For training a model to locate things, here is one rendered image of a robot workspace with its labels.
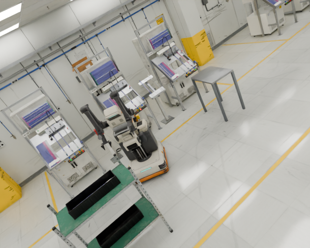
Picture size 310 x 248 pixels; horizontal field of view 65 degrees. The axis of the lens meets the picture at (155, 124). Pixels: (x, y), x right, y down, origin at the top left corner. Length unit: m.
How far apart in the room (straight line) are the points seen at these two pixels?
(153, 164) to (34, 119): 2.32
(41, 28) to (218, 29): 5.27
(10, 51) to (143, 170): 3.96
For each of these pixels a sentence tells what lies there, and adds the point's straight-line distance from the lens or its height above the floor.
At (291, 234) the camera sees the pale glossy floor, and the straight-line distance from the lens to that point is 2.88.
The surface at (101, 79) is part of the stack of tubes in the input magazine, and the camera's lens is 4.95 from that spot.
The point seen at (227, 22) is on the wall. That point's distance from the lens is 8.93.
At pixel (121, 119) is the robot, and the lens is 3.45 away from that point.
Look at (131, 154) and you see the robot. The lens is 4.07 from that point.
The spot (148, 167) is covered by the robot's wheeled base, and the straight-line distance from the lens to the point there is 3.84.
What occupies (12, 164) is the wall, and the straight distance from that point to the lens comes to 6.65.
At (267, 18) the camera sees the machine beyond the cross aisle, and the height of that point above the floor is 0.47.
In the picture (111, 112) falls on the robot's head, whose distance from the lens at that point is 3.37.
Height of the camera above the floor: 2.43
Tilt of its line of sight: 26 degrees down
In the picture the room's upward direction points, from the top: 29 degrees counter-clockwise
